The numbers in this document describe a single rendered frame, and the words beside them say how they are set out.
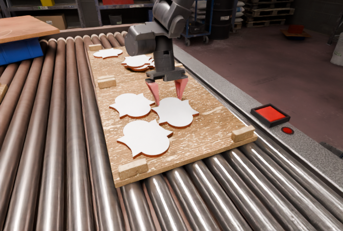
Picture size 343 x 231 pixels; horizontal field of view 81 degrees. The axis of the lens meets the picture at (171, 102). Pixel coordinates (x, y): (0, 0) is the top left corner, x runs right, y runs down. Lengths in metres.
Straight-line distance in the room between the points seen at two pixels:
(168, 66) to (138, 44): 0.10
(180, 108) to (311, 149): 0.34
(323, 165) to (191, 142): 0.30
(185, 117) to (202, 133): 0.06
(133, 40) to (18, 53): 0.76
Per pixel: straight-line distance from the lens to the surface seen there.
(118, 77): 0.80
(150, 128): 0.51
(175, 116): 0.55
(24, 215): 0.48
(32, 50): 1.19
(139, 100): 0.62
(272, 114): 0.65
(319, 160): 0.58
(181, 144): 0.49
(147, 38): 0.52
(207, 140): 0.50
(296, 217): 0.46
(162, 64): 0.55
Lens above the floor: 1.28
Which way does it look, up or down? 33 degrees down
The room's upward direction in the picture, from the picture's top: straight up
